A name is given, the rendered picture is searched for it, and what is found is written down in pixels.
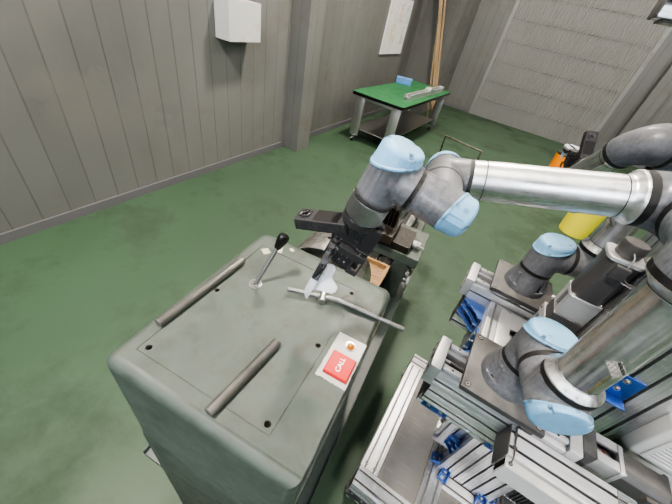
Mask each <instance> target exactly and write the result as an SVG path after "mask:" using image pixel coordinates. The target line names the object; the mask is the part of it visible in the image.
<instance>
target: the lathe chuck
mask: <svg viewBox="0 0 672 504"><path fill-rule="evenodd" d="M331 235H332V233H325V232H315V233H313V234H311V235H309V236H308V237H307V238H306V239H305V240H304V241H303V242H302V243H301V244H304V243H308V242H318V243H323V244H326V245H328V243H329V241H330V240H327V239H326V236H331ZM301 244H300V245H301ZM358 272H359V274H360V277H361V278H363V279H365V280H367V281H369V282H370V280H371V268H370V264H369V261H368V259H367V260H366V262H365V263H364V264H363V266H362V267H361V269H360V270H359V271H358Z"/></svg>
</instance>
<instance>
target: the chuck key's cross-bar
mask: <svg viewBox="0 0 672 504"><path fill-rule="evenodd" d="M287 291H290V292H294V293H299V294H303V295H305V290H301V289H296V288H292V287H288V288H287ZM326 300H330V301H334V302H338V303H340V304H342V305H345V306H347V307H349V308H351V309H354V310H356V311H358V312H360V313H363V314H365V315H367V316H369V317H372V318H374V319H376V320H378V321H381V322H383V323H385V324H387V325H390V326H392V327H394V328H396V329H399V330H401V331H404V329H405V327H403V326H401V325H398V324H396V323H394V322H392V321H389V320H387V319H385V318H383V317H380V316H378V315H376V314H374V313H371V312H369V311H367V310H365V309H362V308H360V307H358V306H355V305H353V304H351V303H349V302H346V301H344V300H342V299H339V298H336V297H332V296H327V295H326Z"/></svg>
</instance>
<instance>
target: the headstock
mask: <svg viewBox="0 0 672 504"><path fill-rule="evenodd" d="M276 239H277V238H275V237H273V236H271V235H263V236H261V237H260V238H258V239H257V240H256V241H254V242H253V243H252V244H251V245H249V246H248V247H247V248H245V249H244V250H243V251H242V252H240V253H239V254H238V255H236V256H235V257H234V258H233V259H231V260H230V261H229V262H227V263H226V264H225V265H224V266H222V267H221V268H220V269H218V270H217V271H216V272H215V273H213V274H212V275H211V276H209V277H208V278H207V279H206V280H204V281H203V282H202V283H200V284H199V285H198V286H197V287H195V288H194V289H193V290H191V291H190V292H189V293H188V294H186V295H185V296H184V297H182V298H181V299H180V300H179V301H181V300H182V299H184V298H185V297H186V296H188V295H189V294H190V293H192V292H193V291H195V290H196V289H197V288H199V287H200V286H201V285H203V284H204V283H205V282H207V281H208V280H210V279H211V278H212V277H214V276H215V275H216V274H218V273H219V272H221V271H222V270H223V269H225V268H226V267H227V266H229V265H230V264H231V263H233V262H234V261H236V260H237V259H238V258H240V257H241V258H243V259H244V260H245V263H244V264H243V265H242V266H240V267H239V268H238V269H236V270H235V271H234V272H232V273H231V274H230V275H229V276H227V277H226V278H225V279H223V280H222V281H221V282H219V283H218V284H217V285H215V286H214V287H213V288H211V289H210V290H209V291H208V292H206V293H205V294H204V295H202V296H201V297H200V298H198V299H197V300H196V301H194V302H193V303H192V304H191V305H189V306H188V307H187V308H185V309H184V310H183V311H181V312H180V313H179V314H177V315H176V316H175V317H173V318H172V319H171V320H170V321H168V322H167V323H166V324H164V325H163V326H162V327H159V326H158V325H157V324H156V323H155V319H154V320H153V321H152V322H150V323H149V324H148V325H147V326H145V327H144V328H143V329H141V330H140V331H139V332H138V333H136V334H135V335H134V336H132V337H131V338H130V339H129V340H127V341H126V342H125V343H123V344H122V345H121V346H120V347H118V348H117V349H116V350H114V351H113V352H112V353H111V354H110V355H109V357H108V359H107V365H108V368H109V370H110V372H111V374H112V375H113V377H114V379H115V381H116V383H117V384H118V386H119V388H120V390H121V392H122V393H123V395H124V397H125V399H126V400H127V402H128V404H129V406H130V408H131V409H132V411H133V413H134V415H135V417H136V418H137V420H138V422H139V424H140V426H141V427H142V429H143V431H144V433H145V434H146V435H147V436H148V437H149V438H151V439H152V440H153V441H155V442H156V443H158V444H159V445H160V446H162V447H163V448H164V449H166V450H167V451H168V452H170V453H171V454H172V455H174V456H175V457H176V458H178V459H179V460H181V461H182V462H183V463H185V464H186V465H187V466H189V467H190V468H191V469H193V470H194V471H195V472H197V473H198V474H199V475H201V476H202V477H204V478H205V479H206V480H208V481H209V482H210V483H212V484H213V485H214V486H216V487H217V488H218V489H220V490H221V491H222V492H224V493H225V494H227V495H228V496H229V497H231V498H232V499H233V500H235V501H236V502H237V503H239V504H296V501H297V499H298V497H299V495H300V493H301V491H302V489H303V487H304V485H305V482H306V480H307V478H308V476H309V474H310V473H311V470H312V468H313V465H314V463H315V461H316V459H317V457H318V455H319V452H320V450H321V448H322V446H323V444H324V442H325V440H326V438H327V436H328V433H329V431H330V429H331V427H332V425H333V423H334V421H335V419H336V417H337V415H338V412H339V410H340V408H341V406H342V404H343V402H344V400H345V398H346V396H347V393H348V391H349V389H350V387H351V385H352V383H353V381H354V379H355V377H356V375H357V372H358V370H359V368H360V366H361V364H362V362H363V360H364V358H365V355H366V353H367V351H368V348H369V346H370V344H371V342H372V339H373V337H374V335H375V332H376V330H377V328H378V326H379V323H380V321H378V320H376V319H374V318H372V317H369V316H367V315H365V314H363V313H360V312H358V311H356V310H354V309H351V308H349V307H347V306H345V305H342V304H340V303H338V302H334V301H330V300H326V302H325V304H323V305H321V304H319V303H318V298H316V297H312V296H309V297H308V298H307V299H306V298H305V295H303V294H299V293H294V292H290V291H287V288H288V287H292V288H296V289H301V290H305V287H306V285H307V284H308V282H309V280H310V278H311V277H312V275H313V273H314V271H315V270H316V268H317V266H318V264H319V263H320V261H321V259H320V258H318V257H316V256H314V255H312V254H309V253H307V252H305V251H303V250H301V249H299V248H297V247H295V246H292V245H290V244H288V243H287V244H286V245H285V246H284V248H283V250H282V253H278V252H277V254H276V255H275V257H274V258H273V260H272V262H271V263H270V265H269V267H268V268H267V270H266V271H265V273H264V275H263V276H262V278H261V280H260V281H261V282H262V285H261V287H260V288H257V289H253V288H251V287H250V286H249V281H250V280H252V279H256V278H257V276H258V275H259V273H260V271H261V270H262V268H263V266H264V265H265V263H266V261H267V260H268V258H269V256H270V255H271V253H272V252H273V250H274V248H275V247H274V246H275V242H276ZM264 248H268V249H269V251H270V253H268V254H263V252H262V250H261V249H264ZM291 248H293V249H294V250H295V251H293V252H291V251H290V250H289V249H291ZM334 266H335V265H334ZM335 269H336V270H335V273H334V275H333V280H334V282H335V283H336V285H337V287H338V289H337V291H336V292H335V293H333V294H329V293H327V296H332V297H336V298H339V299H342V300H344V301H346V302H349V303H351V304H353V305H355V306H358V307H360V308H362V309H365V310H367V311H369V312H371V313H374V314H376V315H378V316H380V317H383V314H384V312H385V310H386V307H387V305H388V303H389V300H390V294H389V292H388V291H387V290H386V289H384V288H382V287H380V286H377V285H375V284H373V283H371V282H369V281H367V280H365V279H363V278H360V277H358V276H356V275H355V277H353V276H352V275H350V274H348V273H346V272H345V270H343V269H341V268H339V267H337V266H335ZM179 301H177V302H176V303H175V304H177V303H178V302H179ZM175 304H173V305H172V306H171V307H173V306H174V305H175ZM171 307H170V308H171ZM170 308H168V309H167V310H169V309H170ZM167 310H166V311H167ZM166 311H164V312H166ZM164 312H163V313H164ZM163 313H162V314H163ZM162 314H161V315H162ZM340 332H342V333H344V334H346V335H347V336H349V337H351V338H353V339H355V340H357V341H359V342H361V343H363V344H365V345H366V346H367V347H366V349H365V351H364V353H363V355H362V357H361V359H360V361H359V363H358V366H357V368H356V370H355V372H354V374H353V376H352V378H351V380H350V382H349V384H348V386H347V388H346V390H345V392H344V390H342V389H340V388H339V387H337V386H335V385H334V384H332V383H330V382H328V381H327V380H325V379H323V378H321V377H320V376H318V375H316V374H315V373H316V371H317V369H318V368H319V366H320V364H321V363H322V361H323V359H324V358H325V356H326V354H327V353H328V351H329V349H330V348H331V346H332V344H333V343H334V341H335V339H336V338H337V336H338V334H339V333H340ZM274 338H276V339H278V340H279V341H280V343H281V345H280V347H279V348H278V349H277V350H276V351H275V352H274V353H273V354H272V355H271V356H270V357H269V358H268V359H267V360H266V361H265V362H264V363H263V364H262V365H261V367H260V368H259V369H258V370H257V371H256V372H255V373H254V374H253V375H252V376H251V377H250V378H249V379H248V380H247V381H246V382H245V383H244V384H243V385H242V387H241V388H240V389H239V390H238V391H237V392H236V393H235V394H234V395H233V396H232V397H231V398H230V399H229V400H228V401H227V402H226V403H225V404H224V405H223V407H222V408H221V409H220V410H219V411H218V412H217V413H216V414H215V415H214V416H213V417H210V416H209V415H208V414H207V413H206V412H205V408H206V407H207V406H208V405H209V404H210V403H211V402H212V401H213V400H214V399H215V398H216V397H217V396H218V395H219V394H220V393H221V392H222V391H223V390H224V389H225V388H226V387H227V386H228V385H229V384H230V383H231V382H232V380H233V379H234V378H235V377H236V376H237V375H238V374H239V373H240V372H241V371H242V370H243V369H244V368H245V367H246V366H247V365H248V364H249V363H250V362H251V361H252V360H253V359H254V358H255V357H256V356H257V355H258V354H259V353H260V352H261V351H262V350H263V349H264V348H265V347H266V346H267V345H268V344H269V343H270V342H271V341H272V340H273V339H274Z"/></svg>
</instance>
